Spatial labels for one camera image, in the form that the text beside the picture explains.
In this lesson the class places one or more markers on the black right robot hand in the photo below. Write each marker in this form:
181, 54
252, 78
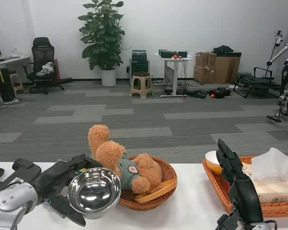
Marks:
244, 196

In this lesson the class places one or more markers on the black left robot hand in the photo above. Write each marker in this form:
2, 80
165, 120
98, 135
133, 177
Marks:
54, 175

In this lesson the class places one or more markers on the shiny metal bowl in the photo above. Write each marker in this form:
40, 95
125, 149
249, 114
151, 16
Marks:
94, 194

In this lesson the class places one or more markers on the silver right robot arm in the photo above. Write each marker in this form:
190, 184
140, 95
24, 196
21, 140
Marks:
261, 226

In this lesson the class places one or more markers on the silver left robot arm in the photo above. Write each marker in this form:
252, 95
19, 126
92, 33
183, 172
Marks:
9, 198

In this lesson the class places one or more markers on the white ceramic bowl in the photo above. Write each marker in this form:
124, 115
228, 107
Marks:
211, 159

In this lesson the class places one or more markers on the rectangular wicker tray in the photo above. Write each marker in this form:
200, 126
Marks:
220, 189

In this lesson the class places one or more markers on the tissue box with tissue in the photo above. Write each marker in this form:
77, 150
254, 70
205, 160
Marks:
276, 182

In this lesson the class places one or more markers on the brown teddy bear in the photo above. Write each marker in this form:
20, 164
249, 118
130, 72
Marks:
110, 155

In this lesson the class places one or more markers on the round wicker basket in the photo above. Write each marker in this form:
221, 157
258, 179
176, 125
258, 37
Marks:
168, 171

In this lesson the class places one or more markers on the orange plastic plate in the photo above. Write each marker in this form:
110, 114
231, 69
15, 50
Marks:
158, 191

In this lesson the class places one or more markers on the small beige stool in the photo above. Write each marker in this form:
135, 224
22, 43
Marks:
15, 80

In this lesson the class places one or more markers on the black computer tower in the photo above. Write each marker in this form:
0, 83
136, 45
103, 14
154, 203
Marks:
1, 83

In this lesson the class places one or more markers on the black case on floor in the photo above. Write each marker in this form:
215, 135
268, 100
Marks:
222, 92

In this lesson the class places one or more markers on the grey cloth on chair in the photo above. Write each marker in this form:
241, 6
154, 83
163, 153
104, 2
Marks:
46, 68

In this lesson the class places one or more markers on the white plant pot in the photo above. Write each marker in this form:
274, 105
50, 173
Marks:
108, 77

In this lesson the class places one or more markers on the white office desk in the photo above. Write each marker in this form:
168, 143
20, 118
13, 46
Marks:
12, 60

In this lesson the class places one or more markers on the black office chair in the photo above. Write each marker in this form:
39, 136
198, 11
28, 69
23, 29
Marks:
42, 51

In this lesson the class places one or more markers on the beige plastic stool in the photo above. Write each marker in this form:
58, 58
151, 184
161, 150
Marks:
141, 82

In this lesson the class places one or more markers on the large cardboard box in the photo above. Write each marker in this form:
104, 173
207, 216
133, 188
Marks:
226, 69

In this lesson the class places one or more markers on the stacked cardboard boxes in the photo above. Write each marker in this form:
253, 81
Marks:
202, 67

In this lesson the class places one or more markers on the dark equipment cabinet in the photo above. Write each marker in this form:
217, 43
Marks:
139, 64

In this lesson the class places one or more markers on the white standing desk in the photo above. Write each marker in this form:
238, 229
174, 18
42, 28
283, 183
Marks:
174, 72

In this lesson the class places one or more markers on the green leafy plant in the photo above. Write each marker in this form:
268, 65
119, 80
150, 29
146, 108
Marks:
102, 36

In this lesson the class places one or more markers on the black bag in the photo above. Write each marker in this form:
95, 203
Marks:
223, 49

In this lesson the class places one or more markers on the small black box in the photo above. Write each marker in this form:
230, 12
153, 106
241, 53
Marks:
182, 54

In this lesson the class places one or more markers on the large black box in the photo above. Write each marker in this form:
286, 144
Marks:
166, 54

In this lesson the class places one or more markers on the black folding bed frame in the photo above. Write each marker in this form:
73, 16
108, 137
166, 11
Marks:
254, 83

